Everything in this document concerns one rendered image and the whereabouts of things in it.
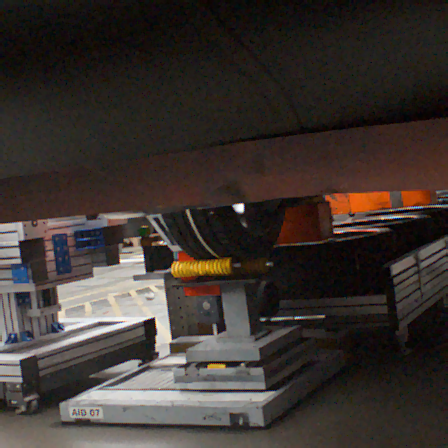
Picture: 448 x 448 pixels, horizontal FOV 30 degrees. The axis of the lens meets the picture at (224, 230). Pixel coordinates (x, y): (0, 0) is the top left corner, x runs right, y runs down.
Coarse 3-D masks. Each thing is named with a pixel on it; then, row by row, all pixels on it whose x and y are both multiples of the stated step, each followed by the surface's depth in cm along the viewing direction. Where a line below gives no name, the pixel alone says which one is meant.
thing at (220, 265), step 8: (176, 264) 308; (184, 264) 306; (192, 264) 304; (200, 264) 303; (208, 264) 301; (216, 264) 299; (224, 264) 298; (232, 264) 298; (240, 264) 298; (176, 272) 307; (184, 272) 306; (192, 272) 304; (200, 272) 303; (208, 272) 302; (216, 272) 301; (224, 272) 300; (232, 272) 299
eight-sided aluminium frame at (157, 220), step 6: (150, 216) 297; (156, 216) 296; (150, 222) 300; (156, 222) 300; (162, 222) 298; (156, 228) 302; (162, 228) 303; (162, 234) 304; (168, 234) 307; (168, 240) 307; (168, 246) 309; (174, 246) 308
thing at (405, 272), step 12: (444, 240) 427; (420, 252) 383; (432, 252) 403; (444, 252) 424; (396, 264) 347; (408, 264) 363; (420, 264) 378; (432, 264) 401; (396, 276) 346; (408, 276) 362; (420, 276) 377; (396, 288) 343; (420, 288) 376
